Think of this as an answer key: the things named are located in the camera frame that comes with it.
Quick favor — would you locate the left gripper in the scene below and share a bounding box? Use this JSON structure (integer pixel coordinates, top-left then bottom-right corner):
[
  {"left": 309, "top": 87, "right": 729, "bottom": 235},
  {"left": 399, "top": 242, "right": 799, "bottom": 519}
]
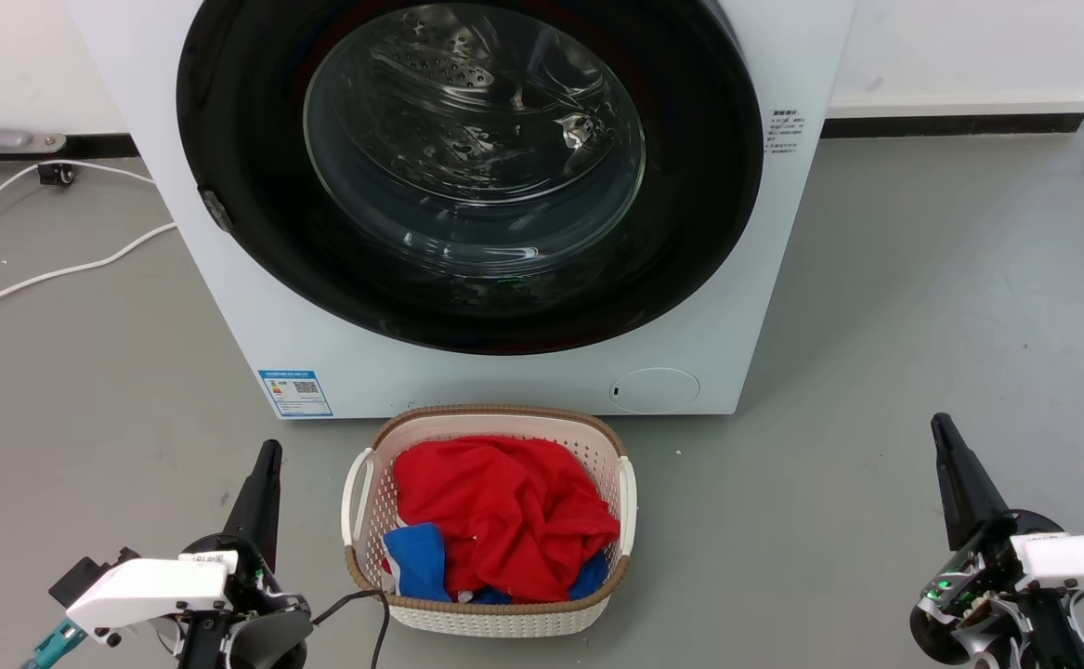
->
[{"left": 177, "top": 441, "right": 315, "bottom": 669}]

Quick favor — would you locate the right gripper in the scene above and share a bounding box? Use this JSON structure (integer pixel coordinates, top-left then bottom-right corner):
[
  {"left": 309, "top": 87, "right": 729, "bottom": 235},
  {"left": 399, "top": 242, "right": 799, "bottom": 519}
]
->
[{"left": 908, "top": 413, "right": 1077, "bottom": 669}]

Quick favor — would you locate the black round washer door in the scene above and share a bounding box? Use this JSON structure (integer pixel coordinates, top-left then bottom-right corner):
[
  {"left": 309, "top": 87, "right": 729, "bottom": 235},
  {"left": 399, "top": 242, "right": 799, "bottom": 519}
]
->
[{"left": 176, "top": 0, "right": 765, "bottom": 356}]

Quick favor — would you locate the white front-load washing machine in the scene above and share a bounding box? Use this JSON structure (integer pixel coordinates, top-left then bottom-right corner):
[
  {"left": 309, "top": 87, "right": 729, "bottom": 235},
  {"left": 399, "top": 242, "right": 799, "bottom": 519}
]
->
[{"left": 66, "top": 0, "right": 858, "bottom": 419}]

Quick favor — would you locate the blue energy label sticker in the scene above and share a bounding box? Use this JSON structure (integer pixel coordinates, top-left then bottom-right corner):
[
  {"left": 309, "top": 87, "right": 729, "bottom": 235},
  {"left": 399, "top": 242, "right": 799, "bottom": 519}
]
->
[{"left": 258, "top": 370, "right": 333, "bottom": 419}]

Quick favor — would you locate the blue garment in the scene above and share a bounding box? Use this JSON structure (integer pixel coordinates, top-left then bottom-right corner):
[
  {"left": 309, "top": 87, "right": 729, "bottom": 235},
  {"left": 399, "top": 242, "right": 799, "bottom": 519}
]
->
[{"left": 382, "top": 522, "right": 609, "bottom": 605}]

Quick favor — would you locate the red garment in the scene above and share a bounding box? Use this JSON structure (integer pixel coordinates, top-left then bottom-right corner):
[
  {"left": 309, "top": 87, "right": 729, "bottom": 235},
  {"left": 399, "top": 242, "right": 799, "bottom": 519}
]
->
[{"left": 393, "top": 437, "right": 620, "bottom": 603}]

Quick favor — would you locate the white woven plastic laundry basket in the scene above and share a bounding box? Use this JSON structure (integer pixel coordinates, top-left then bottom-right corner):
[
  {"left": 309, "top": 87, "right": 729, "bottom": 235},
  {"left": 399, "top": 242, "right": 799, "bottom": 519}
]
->
[{"left": 341, "top": 404, "right": 638, "bottom": 638}]

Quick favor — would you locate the round white filter cover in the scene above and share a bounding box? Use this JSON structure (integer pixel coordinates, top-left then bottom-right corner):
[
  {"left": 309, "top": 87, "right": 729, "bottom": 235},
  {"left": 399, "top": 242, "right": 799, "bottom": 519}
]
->
[{"left": 609, "top": 368, "right": 701, "bottom": 414}]

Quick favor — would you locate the printed text sticker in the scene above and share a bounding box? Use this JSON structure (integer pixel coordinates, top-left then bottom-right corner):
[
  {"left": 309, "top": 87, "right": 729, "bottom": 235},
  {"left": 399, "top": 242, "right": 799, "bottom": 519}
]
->
[{"left": 764, "top": 107, "right": 807, "bottom": 157}]

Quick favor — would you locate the white floor cable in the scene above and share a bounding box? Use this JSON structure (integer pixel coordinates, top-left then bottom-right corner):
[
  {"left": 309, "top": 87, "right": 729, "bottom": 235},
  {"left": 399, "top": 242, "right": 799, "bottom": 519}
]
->
[
  {"left": 0, "top": 160, "right": 156, "bottom": 250},
  {"left": 0, "top": 221, "right": 177, "bottom": 320}
]

